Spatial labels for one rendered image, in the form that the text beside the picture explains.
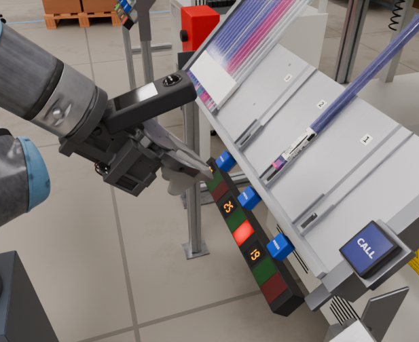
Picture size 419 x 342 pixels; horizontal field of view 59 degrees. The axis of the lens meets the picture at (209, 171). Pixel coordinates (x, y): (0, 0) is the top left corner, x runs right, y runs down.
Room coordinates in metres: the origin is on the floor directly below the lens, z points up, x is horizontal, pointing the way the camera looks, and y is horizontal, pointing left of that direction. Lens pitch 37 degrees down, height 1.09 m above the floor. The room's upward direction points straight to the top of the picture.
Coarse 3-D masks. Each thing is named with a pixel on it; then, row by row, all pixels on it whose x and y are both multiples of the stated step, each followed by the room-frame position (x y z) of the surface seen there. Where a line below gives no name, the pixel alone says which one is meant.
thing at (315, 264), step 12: (204, 108) 0.70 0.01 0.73; (216, 120) 0.65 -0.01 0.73; (228, 144) 0.56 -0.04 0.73; (240, 156) 0.52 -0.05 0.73; (252, 168) 0.50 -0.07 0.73; (252, 180) 0.46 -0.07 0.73; (264, 192) 0.43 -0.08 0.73; (276, 204) 0.40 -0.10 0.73; (276, 216) 0.38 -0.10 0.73; (288, 216) 0.38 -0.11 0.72; (288, 228) 0.35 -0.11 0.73; (300, 240) 0.33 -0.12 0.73; (300, 252) 0.31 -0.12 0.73; (312, 252) 0.31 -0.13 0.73; (312, 264) 0.29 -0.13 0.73
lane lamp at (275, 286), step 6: (276, 276) 0.32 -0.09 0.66; (270, 282) 0.32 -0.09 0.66; (276, 282) 0.32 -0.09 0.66; (282, 282) 0.31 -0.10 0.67; (264, 288) 0.32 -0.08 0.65; (270, 288) 0.31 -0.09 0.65; (276, 288) 0.31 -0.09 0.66; (282, 288) 0.30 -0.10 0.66; (264, 294) 0.31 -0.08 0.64; (270, 294) 0.31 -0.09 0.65; (276, 294) 0.30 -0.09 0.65; (270, 300) 0.30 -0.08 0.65
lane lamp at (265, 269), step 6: (264, 264) 0.35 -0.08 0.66; (270, 264) 0.34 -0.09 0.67; (258, 270) 0.35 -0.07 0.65; (264, 270) 0.34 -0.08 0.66; (270, 270) 0.34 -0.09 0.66; (276, 270) 0.33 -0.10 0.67; (258, 276) 0.34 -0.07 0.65; (264, 276) 0.33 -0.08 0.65; (270, 276) 0.33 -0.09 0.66; (258, 282) 0.33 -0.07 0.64; (264, 282) 0.33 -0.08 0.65
